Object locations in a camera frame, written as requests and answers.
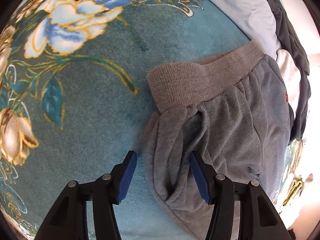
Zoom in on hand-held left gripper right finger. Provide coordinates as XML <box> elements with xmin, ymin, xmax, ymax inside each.
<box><xmin>189</xmin><ymin>151</ymin><xmax>293</xmax><ymax>240</ymax></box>

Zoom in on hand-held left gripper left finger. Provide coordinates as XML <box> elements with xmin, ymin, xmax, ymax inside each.
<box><xmin>34</xmin><ymin>150</ymin><xmax>137</xmax><ymax>240</ymax></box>

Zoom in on light blue floral duvet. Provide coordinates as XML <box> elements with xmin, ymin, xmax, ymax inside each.
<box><xmin>186</xmin><ymin>0</ymin><xmax>300</xmax><ymax>113</ymax></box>

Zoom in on teal floral blanket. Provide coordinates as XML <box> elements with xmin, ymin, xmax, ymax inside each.
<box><xmin>0</xmin><ymin>0</ymin><xmax>313</xmax><ymax>240</ymax></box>

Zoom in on light grey fleece pants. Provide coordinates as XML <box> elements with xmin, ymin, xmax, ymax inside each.
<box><xmin>141</xmin><ymin>40</ymin><xmax>293</xmax><ymax>240</ymax></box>

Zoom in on dark grey garment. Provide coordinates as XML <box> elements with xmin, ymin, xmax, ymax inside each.
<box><xmin>260</xmin><ymin>0</ymin><xmax>312</xmax><ymax>145</ymax></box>

